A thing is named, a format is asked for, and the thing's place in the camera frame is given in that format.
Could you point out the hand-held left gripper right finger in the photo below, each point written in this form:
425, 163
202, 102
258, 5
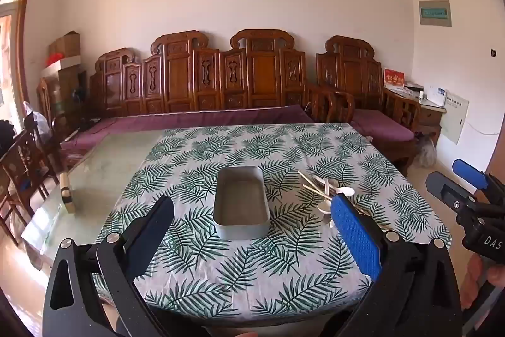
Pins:
355, 234

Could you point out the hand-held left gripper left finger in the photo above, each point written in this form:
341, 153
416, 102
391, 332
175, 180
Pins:
154, 232

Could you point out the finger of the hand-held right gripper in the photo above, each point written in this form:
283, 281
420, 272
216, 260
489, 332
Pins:
469, 172
446, 189

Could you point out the white plastic spoon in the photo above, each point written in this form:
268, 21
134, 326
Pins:
323, 207
344, 191

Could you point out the brown bamboo chopstick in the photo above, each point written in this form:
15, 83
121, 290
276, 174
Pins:
307, 180

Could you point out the grey rectangular container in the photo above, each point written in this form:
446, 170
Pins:
240, 202

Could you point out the person's right hand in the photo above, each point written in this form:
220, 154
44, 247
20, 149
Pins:
477, 281

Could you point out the grey plastic bag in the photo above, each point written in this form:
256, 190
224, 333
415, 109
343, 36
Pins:
426, 153

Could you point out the light bamboo chopstick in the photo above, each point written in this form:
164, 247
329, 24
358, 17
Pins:
311, 185

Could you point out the wooden side table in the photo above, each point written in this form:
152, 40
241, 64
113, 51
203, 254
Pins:
430, 118

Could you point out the white blue printed box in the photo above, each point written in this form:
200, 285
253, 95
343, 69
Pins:
436, 95

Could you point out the leaf print tablecloth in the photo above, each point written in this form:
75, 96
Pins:
276, 274

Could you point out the purple armchair cushion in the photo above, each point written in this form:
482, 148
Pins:
382, 125

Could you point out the wooden block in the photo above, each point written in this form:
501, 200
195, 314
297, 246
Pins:
67, 193

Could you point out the purple sofa cushion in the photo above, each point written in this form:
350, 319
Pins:
189, 120

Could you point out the red gift box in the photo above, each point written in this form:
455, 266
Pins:
394, 79

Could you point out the dark wooden chair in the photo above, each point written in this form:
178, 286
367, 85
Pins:
23, 171

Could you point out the carved wooden armchair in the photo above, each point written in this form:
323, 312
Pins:
351, 72

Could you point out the long carved wooden sofa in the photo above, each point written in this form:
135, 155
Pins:
181, 80

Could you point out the white plastic bag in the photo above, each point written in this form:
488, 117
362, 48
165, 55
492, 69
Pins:
35, 120

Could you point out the dark wooden cabinet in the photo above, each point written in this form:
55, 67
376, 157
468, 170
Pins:
67, 92

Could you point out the white flat box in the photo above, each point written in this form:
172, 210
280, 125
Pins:
63, 65

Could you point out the brown cardboard box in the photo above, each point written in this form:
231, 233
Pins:
65, 45

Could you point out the white wall panel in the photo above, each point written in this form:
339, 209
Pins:
453, 120

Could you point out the green wall sign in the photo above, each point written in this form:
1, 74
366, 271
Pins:
434, 13

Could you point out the wooden door frame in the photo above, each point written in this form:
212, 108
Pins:
23, 45

